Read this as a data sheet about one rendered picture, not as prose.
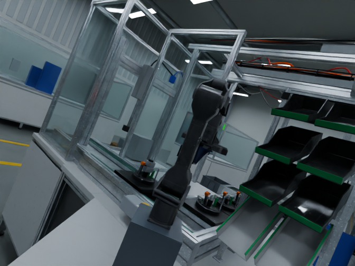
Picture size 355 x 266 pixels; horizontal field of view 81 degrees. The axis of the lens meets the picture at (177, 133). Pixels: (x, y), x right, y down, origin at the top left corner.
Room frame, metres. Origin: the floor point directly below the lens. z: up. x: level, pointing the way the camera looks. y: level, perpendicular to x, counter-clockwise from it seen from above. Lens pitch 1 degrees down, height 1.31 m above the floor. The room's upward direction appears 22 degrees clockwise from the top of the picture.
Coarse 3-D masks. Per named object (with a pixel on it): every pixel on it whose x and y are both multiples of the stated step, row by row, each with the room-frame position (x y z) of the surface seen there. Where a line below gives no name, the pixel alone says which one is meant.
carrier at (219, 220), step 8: (192, 200) 1.20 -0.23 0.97; (200, 200) 1.16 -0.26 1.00; (208, 200) 1.15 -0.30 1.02; (216, 200) 1.17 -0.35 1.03; (192, 208) 1.07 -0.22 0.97; (200, 208) 1.10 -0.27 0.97; (208, 208) 1.10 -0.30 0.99; (216, 208) 1.15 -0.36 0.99; (200, 216) 1.04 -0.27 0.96; (208, 216) 1.04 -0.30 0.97; (216, 216) 1.09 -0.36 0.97; (224, 216) 1.14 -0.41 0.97; (216, 224) 0.99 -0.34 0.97
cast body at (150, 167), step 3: (150, 159) 1.19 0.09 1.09; (147, 162) 1.18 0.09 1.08; (150, 162) 1.17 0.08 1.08; (153, 162) 1.21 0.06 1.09; (147, 165) 1.18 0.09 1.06; (150, 165) 1.17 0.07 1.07; (153, 165) 1.19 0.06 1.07; (144, 168) 1.17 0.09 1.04; (147, 168) 1.17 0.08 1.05; (150, 168) 1.18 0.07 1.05; (153, 168) 1.20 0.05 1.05; (144, 171) 1.17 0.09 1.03; (147, 171) 1.17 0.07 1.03; (150, 171) 1.19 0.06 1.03
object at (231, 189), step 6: (222, 186) 2.12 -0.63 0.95; (228, 186) 2.21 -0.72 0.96; (234, 186) 2.37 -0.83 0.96; (222, 192) 2.11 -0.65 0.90; (228, 192) 2.08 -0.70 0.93; (234, 192) 2.04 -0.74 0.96; (240, 192) 2.26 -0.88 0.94; (354, 258) 1.47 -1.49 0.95; (348, 264) 1.48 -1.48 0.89; (354, 264) 1.46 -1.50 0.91
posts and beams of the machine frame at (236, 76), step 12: (240, 48) 1.63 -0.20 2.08; (252, 48) 1.58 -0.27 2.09; (300, 60) 1.40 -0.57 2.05; (312, 60) 1.35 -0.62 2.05; (324, 60) 1.29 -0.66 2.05; (336, 60) 1.25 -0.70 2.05; (348, 60) 1.21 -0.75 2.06; (240, 72) 2.09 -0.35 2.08; (252, 84) 2.07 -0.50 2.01; (264, 84) 1.98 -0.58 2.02; (276, 84) 1.91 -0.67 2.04; (288, 84) 1.85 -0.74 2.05; (300, 84) 1.81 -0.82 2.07; (312, 84) 1.75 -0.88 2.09; (228, 96) 2.21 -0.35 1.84; (348, 96) 1.59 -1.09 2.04; (204, 156) 2.20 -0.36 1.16; (192, 180) 2.22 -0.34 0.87
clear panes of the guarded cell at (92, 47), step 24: (96, 24) 1.53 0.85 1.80; (96, 48) 1.45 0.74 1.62; (144, 48) 2.11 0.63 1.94; (72, 72) 1.57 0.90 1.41; (96, 72) 1.38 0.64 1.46; (120, 72) 1.99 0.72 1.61; (72, 96) 1.49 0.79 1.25; (120, 96) 2.07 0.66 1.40; (48, 120) 1.62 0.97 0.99; (72, 120) 1.41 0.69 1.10; (120, 120) 2.16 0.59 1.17; (120, 144) 2.25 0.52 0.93
